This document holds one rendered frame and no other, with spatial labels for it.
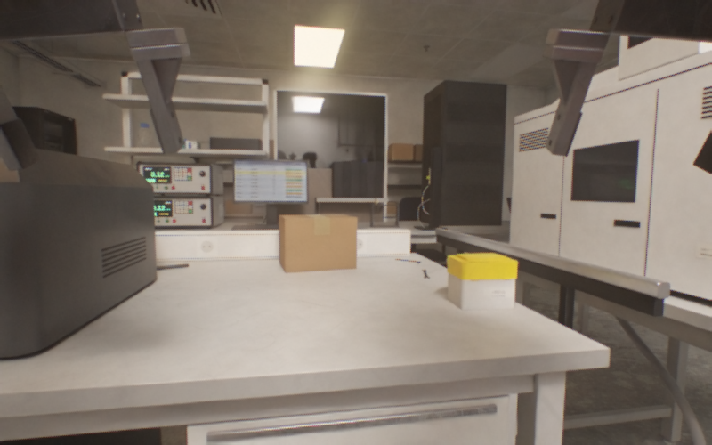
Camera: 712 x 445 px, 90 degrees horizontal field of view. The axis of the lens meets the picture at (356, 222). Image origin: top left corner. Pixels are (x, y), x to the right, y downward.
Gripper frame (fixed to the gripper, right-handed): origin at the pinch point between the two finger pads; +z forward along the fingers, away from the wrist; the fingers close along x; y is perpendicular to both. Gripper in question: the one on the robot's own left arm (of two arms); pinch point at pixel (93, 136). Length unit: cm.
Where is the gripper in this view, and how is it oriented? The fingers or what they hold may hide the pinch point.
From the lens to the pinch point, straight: 41.7
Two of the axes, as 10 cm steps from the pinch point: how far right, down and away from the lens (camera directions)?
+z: 0.6, 8.7, 4.8
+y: -1.7, -4.7, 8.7
